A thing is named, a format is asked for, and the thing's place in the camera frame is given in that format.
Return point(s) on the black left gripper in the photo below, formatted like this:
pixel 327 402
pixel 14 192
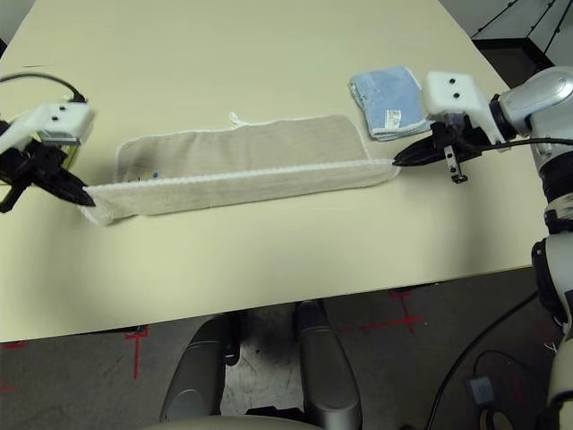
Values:
pixel 27 165

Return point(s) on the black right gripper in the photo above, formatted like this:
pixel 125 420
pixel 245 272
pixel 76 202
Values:
pixel 470 143

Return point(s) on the beige towel with white trim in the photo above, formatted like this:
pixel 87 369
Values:
pixel 268 143

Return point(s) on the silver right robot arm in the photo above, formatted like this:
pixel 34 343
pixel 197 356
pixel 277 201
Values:
pixel 537 94

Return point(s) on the folded light blue towel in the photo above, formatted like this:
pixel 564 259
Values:
pixel 385 89

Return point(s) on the black tripod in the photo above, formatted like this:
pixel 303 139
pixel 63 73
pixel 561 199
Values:
pixel 557 29

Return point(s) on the grey robot right leg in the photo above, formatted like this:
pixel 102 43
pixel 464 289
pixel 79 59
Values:
pixel 327 358

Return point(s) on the grey robot leg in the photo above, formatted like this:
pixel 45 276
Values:
pixel 327 358
pixel 197 372

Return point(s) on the grey robot left leg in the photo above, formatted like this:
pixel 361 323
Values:
pixel 197 372

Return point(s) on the beige robot torso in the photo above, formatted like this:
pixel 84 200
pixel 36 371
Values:
pixel 233 423

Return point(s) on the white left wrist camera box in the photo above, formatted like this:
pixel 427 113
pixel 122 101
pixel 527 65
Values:
pixel 58 121

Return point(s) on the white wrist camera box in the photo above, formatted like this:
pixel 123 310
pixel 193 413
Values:
pixel 58 121
pixel 447 94

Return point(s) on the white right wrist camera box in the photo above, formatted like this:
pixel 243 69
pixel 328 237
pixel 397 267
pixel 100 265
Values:
pixel 447 94

